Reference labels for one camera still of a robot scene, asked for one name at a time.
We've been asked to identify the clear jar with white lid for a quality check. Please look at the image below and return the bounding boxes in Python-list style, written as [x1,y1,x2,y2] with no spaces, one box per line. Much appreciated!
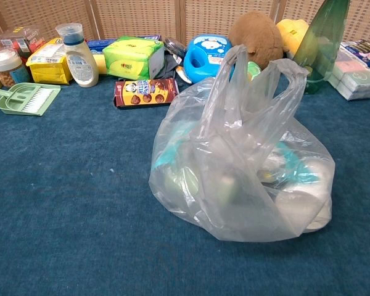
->
[0,47,31,88]

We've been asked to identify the brown plush toy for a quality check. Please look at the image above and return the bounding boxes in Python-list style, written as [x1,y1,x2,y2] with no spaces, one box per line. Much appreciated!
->
[228,11,289,68]

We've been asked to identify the green glass bottle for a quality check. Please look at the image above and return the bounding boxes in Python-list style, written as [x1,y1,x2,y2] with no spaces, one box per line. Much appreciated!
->
[291,0,351,95]

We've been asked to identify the yellow package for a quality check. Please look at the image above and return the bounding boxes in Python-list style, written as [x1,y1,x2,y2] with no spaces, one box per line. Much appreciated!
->
[26,37,73,86]

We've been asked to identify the white paper roll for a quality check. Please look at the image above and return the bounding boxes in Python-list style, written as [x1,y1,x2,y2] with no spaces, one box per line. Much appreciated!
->
[274,181,332,232]

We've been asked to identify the clear plastic shopping bag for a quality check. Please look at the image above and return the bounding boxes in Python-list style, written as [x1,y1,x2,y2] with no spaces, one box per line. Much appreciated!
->
[148,44,336,243]

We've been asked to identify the blue flat box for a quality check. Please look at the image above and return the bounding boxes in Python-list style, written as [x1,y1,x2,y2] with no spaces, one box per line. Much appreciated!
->
[86,35,163,56]

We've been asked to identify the teal white printed pack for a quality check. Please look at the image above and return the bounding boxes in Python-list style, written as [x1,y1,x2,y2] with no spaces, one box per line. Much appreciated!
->
[277,140,320,184]

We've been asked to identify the wicker folding screen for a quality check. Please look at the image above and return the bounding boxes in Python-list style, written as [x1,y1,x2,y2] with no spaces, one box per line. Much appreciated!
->
[0,0,370,44]

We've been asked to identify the Hello Panda biscuit box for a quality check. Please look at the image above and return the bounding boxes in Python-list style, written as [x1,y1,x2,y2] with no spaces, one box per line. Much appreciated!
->
[113,78,180,109]

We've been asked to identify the clear plastic food box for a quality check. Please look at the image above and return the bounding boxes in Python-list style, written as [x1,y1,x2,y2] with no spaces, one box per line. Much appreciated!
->
[0,27,46,58]

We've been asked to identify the light green dustpan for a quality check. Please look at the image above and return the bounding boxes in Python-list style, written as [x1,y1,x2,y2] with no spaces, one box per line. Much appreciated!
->
[0,83,62,117]

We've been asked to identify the dark grey cloth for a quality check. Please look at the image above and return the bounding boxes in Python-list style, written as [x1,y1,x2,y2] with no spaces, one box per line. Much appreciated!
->
[155,51,186,81]

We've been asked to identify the green tissue pack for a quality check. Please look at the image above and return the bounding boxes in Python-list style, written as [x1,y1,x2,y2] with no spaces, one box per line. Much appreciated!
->
[102,36,166,80]

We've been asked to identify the white bottle with blue cap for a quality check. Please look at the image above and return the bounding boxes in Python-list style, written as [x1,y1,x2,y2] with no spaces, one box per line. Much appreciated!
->
[55,23,99,88]

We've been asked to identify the black silver foil packet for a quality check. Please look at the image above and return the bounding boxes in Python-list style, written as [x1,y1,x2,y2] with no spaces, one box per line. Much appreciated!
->
[163,37,187,59]

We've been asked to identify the yellow sponge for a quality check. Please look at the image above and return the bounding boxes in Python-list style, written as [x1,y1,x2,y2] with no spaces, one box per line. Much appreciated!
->
[92,54,108,75]

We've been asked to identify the stack of pastel tissue packs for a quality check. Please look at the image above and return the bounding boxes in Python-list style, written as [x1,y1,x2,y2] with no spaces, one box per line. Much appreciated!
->
[328,49,370,102]

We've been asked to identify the green hand brush white bristles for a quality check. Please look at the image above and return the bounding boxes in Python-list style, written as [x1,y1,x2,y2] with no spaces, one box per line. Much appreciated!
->
[20,85,52,112]

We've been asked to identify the light green small toy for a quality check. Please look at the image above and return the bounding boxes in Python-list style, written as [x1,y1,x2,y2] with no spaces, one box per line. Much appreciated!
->
[246,60,263,81]

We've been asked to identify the blue plastic toy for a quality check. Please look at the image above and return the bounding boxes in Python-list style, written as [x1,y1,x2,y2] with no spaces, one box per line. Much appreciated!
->
[183,34,235,84]

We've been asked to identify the yellow plush toy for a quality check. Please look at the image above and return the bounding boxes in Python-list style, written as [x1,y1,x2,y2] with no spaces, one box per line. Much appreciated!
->
[276,18,311,59]

